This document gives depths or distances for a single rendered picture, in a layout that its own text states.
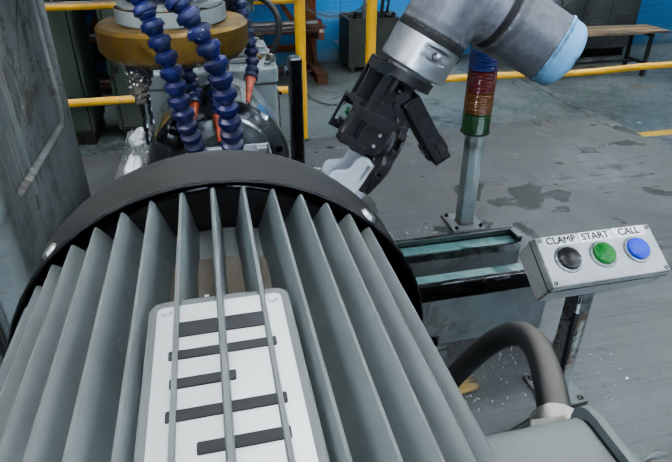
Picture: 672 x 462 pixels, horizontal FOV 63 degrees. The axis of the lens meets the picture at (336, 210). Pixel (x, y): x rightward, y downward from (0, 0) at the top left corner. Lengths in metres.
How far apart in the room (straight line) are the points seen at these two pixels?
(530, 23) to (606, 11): 6.01
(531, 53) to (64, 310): 0.63
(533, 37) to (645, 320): 0.62
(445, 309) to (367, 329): 0.77
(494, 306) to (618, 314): 0.27
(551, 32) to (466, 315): 0.47
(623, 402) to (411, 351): 0.83
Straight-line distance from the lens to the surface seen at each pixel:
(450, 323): 0.96
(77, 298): 0.19
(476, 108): 1.19
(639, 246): 0.81
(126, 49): 0.67
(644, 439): 0.94
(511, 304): 0.99
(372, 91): 0.72
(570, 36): 0.75
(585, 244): 0.78
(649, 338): 1.12
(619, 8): 6.81
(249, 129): 0.99
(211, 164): 0.23
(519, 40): 0.73
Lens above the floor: 1.46
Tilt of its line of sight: 29 degrees down
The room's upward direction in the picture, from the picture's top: straight up
